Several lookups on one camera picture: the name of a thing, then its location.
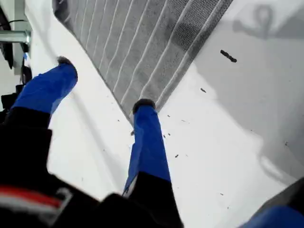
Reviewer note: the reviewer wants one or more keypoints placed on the steel post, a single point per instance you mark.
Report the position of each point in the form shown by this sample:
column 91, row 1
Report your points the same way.
column 14, row 36

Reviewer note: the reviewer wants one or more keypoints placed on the grey white-striped towel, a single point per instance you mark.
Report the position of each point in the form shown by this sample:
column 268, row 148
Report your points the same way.
column 142, row 47

